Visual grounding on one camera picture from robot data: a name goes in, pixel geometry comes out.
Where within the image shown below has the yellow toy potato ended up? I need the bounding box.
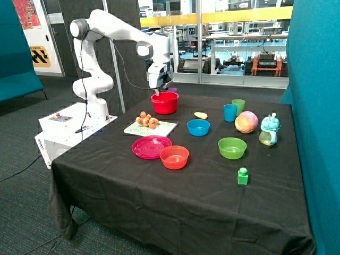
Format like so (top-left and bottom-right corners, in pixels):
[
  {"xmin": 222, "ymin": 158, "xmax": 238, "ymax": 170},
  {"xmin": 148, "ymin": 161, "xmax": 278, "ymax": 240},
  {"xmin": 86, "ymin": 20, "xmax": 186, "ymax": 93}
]
[{"xmin": 194, "ymin": 112, "xmax": 208, "ymax": 120}]

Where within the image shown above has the green plastic cup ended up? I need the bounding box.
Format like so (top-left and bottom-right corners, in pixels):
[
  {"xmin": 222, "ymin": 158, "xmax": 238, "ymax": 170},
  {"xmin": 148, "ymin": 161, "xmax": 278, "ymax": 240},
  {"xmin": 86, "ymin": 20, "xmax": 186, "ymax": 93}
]
[{"xmin": 232, "ymin": 99, "xmax": 246, "ymax": 116}]

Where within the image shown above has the green toy block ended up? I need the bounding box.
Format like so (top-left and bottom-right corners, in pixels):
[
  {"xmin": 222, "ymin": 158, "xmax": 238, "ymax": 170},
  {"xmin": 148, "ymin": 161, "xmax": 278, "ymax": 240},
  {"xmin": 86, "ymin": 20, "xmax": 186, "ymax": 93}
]
[{"xmin": 237, "ymin": 167, "xmax": 249, "ymax": 185}]

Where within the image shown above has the green plastic bowl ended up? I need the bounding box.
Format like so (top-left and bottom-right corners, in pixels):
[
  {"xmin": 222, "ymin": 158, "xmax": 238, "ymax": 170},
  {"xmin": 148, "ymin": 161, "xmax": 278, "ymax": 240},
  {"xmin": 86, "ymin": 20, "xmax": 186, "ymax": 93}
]
[{"xmin": 218, "ymin": 137, "xmax": 247, "ymax": 160}]

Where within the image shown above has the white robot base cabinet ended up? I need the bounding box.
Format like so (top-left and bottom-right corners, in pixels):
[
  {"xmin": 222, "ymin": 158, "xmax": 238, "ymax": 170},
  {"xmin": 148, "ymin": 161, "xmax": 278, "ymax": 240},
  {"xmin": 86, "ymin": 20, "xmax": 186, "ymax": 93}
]
[{"xmin": 35, "ymin": 103, "xmax": 117, "ymax": 169}]

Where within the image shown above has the yellow black warning sign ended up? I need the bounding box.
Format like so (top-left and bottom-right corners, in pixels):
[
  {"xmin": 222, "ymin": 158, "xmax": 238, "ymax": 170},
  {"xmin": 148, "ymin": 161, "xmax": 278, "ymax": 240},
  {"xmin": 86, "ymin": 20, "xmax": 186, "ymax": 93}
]
[{"xmin": 30, "ymin": 46, "xmax": 51, "ymax": 68}]

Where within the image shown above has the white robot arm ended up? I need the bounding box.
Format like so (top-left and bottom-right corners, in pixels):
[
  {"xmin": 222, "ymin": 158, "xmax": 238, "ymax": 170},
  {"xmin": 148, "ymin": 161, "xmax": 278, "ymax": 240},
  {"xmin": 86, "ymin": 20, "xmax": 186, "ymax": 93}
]
[{"xmin": 70, "ymin": 10, "xmax": 173, "ymax": 123}]

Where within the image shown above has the red wall poster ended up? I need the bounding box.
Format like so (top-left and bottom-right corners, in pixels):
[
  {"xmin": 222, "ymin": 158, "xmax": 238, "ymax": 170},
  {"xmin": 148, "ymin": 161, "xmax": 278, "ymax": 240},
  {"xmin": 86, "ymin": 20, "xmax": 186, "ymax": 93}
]
[{"xmin": 12, "ymin": 0, "xmax": 42, "ymax": 30}]

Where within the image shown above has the blue sippy bottle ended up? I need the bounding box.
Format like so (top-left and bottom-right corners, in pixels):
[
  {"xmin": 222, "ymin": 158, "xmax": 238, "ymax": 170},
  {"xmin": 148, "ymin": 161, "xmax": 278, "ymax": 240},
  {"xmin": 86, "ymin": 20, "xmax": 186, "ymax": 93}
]
[{"xmin": 259, "ymin": 113, "xmax": 281, "ymax": 146}]

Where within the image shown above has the teal sofa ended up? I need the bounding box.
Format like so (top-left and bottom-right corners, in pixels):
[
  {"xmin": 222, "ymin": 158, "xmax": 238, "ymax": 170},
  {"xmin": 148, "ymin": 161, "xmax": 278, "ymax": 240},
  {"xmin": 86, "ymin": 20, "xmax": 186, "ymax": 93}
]
[{"xmin": 0, "ymin": 0, "xmax": 44, "ymax": 102}]

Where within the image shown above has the blue plastic cup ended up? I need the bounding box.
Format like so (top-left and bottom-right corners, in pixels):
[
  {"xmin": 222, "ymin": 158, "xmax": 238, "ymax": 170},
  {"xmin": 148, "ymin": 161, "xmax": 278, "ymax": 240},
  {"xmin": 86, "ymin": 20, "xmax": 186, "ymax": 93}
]
[{"xmin": 224, "ymin": 104, "xmax": 237, "ymax": 122}]

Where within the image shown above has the teal partition wall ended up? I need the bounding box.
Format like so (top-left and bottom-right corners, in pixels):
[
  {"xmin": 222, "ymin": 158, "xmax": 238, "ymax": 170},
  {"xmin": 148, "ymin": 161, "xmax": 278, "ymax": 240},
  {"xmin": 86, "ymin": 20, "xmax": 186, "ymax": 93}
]
[{"xmin": 281, "ymin": 1, "xmax": 339, "ymax": 254}]

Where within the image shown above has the pastel multicolour ball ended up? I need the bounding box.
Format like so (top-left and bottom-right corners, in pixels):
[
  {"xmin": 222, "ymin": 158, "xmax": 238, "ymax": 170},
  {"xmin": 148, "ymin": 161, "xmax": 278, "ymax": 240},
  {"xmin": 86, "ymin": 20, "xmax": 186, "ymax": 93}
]
[{"xmin": 235, "ymin": 111, "xmax": 259, "ymax": 134}]

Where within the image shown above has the pink plastic plate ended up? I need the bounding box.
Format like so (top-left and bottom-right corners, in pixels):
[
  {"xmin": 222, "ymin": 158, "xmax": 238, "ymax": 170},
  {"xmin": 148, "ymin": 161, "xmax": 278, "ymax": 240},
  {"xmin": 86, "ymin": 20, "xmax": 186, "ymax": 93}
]
[{"xmin": 131, "ymin": 135, "xmax": 172, "ymax": 160}]

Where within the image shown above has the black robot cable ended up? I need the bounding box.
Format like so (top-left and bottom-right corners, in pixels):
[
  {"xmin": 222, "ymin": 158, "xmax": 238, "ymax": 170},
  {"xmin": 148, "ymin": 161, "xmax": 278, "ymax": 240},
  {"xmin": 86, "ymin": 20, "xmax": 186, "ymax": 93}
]
[{"xmin": 74, "ymin": 29, "xmax": 157, "ymax": 134}]

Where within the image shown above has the black tablecloth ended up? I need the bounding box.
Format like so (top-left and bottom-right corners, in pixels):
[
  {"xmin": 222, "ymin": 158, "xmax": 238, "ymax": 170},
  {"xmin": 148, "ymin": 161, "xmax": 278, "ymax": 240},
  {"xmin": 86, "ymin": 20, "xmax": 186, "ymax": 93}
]
[{"xmin": 48, "ymin": 95, "xmax": 316, "ymax": 254}]

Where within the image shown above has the orange-red shallow bowl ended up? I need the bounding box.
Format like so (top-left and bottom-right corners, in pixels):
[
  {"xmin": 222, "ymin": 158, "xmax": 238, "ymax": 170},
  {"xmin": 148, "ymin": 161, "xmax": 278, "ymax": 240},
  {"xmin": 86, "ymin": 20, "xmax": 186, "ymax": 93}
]
[{"xmin": 160, "ymin": 146, "xmax": 189, "ymax": 170}]

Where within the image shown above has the blue plastic bowl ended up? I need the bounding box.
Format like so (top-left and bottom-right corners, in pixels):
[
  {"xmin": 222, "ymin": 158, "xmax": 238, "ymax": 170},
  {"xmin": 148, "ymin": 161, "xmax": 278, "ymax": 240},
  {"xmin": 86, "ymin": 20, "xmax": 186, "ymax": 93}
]
[{"xmin": 186, "ymin": 119, "xmax": 210, "ymax": 137}]

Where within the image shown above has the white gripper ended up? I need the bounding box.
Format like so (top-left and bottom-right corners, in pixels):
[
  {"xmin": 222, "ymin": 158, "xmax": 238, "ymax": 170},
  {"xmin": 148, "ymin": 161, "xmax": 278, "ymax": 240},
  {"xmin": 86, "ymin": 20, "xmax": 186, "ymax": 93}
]
[{"xmin": 148, "ymin": 63, "xmax": 173, "ymax": 96}]

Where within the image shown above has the red deep bowl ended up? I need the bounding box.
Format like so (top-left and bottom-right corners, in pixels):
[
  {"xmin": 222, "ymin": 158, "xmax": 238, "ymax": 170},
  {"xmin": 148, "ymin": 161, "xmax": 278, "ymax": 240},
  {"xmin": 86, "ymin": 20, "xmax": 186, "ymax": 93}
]
[{"xmin": 151, "ymin": 92, "xmax": 179, "ymax": 115}]

